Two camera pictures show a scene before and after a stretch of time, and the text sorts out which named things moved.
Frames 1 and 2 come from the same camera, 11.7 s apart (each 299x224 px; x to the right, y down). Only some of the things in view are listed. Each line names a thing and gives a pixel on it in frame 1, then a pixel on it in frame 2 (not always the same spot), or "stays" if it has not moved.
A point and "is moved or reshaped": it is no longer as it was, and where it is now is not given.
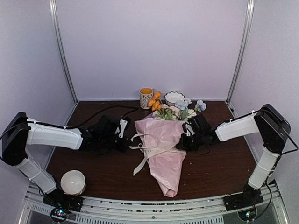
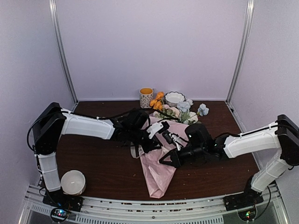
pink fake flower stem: x=167 y=113 is moved or reshaped
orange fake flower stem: x=155 y=103 is moved or reshaped
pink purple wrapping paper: x=157 y=135 is moved or reshaped
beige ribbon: x=147 y=153 -> x=132 y=149
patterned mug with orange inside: x=146 y=94 stays
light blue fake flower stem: x=182 y=105 is moved or reshaped
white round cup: x=73 y=182 stays
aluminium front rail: x=195 y=210 stays
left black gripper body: x=107 y=143 -> x=135 y=136
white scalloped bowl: x=172 y=97 stays
